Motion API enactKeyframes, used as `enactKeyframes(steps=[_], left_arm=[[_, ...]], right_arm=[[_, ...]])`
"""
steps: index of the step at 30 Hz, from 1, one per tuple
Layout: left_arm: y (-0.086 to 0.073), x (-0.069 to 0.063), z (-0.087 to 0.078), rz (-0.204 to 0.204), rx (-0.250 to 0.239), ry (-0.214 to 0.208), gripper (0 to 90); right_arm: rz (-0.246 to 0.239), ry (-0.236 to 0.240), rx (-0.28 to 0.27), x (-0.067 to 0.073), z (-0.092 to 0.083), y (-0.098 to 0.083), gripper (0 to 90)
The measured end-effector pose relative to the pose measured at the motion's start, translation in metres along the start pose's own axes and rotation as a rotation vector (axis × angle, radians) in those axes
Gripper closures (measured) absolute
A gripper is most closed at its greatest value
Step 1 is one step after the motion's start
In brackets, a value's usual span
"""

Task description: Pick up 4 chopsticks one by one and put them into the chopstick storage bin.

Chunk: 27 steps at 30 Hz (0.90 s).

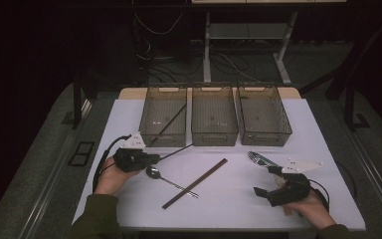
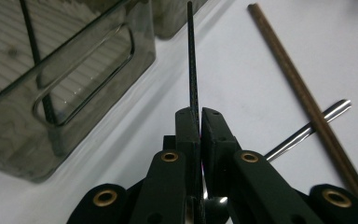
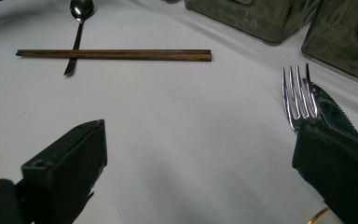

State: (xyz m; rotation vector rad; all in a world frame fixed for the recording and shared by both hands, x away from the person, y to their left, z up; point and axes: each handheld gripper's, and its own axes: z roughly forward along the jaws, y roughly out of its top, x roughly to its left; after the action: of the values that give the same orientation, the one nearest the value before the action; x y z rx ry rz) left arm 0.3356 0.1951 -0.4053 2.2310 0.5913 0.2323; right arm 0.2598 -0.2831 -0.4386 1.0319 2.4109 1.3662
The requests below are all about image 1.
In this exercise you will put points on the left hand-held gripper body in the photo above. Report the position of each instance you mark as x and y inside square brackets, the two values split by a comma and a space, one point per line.
[132, 159]

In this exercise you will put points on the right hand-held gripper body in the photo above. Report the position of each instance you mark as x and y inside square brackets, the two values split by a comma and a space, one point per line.
[290, 191]

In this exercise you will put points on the wooden spoon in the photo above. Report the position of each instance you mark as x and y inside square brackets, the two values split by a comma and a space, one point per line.
[280, 182]

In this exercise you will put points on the black chopstick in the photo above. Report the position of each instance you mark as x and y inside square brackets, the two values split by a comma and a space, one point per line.
[169, 122]
[177, 151]

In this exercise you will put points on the smoky transparent plastic bin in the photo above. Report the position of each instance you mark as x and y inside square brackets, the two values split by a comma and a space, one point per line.
[214, 116]
[263, 116]
[163, 116]

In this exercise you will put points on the person's right hand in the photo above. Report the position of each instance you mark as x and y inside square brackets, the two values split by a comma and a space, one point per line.
[311, 209]

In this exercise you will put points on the person's left hand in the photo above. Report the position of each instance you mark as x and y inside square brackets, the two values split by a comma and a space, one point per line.
[111, 181]

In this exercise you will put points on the white table mat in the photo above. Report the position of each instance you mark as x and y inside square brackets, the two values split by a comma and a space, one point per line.
[232, 205]

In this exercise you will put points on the dark metal stand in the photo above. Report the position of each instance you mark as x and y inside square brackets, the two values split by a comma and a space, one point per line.
[351, 109]
[77, 103]

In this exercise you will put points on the aluminium floor rail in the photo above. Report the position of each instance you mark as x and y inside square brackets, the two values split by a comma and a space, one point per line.
[51, 179]
[378, 179]

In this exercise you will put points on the white metal desk frame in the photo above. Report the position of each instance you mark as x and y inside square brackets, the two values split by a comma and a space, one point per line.
[207, 49]

